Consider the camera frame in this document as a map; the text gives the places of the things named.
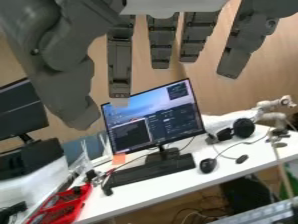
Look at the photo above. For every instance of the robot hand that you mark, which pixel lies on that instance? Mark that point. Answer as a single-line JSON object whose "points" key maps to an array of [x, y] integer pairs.
{"points": [[57, 50]]}

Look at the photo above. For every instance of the dark computer screen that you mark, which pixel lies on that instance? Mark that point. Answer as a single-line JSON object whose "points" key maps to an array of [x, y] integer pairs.
{"points": [[21, 110]]}

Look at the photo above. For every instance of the black box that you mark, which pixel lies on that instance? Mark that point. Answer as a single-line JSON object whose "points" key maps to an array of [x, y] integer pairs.
{"points": [[31, 160]]}

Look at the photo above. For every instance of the orange sticky note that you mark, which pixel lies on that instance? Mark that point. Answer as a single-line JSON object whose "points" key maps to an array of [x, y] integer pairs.
{"points": [[118, 159]]}

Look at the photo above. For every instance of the black keyboard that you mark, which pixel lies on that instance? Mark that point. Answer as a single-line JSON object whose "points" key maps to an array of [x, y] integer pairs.
{"points": [[150, 170]]}

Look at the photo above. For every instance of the red tray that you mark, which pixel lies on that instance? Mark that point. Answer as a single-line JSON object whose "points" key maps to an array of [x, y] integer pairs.
{"points": [[61, 206]]}

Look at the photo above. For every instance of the black headphones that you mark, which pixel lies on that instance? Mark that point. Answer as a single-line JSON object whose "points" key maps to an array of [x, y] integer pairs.
{"points": [[242, 128]]}

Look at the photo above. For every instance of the black mouse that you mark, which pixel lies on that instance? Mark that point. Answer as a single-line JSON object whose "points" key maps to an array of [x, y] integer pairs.
{"points": [[207, 165]]}

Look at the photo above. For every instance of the white desk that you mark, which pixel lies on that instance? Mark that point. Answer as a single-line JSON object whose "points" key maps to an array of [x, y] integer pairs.
{"points": [[186, 188]]}

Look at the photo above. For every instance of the small white jointed device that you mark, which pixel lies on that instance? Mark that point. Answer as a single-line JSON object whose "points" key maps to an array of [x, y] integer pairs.
{"points": [[270, 115]]}

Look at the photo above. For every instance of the small black oval device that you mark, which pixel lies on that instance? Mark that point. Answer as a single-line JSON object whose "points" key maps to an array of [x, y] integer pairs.
{"points": [[241, 158]]}

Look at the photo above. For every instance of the black chair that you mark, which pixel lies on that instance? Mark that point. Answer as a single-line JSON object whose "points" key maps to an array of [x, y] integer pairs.
{"points": [[246, 195]]}

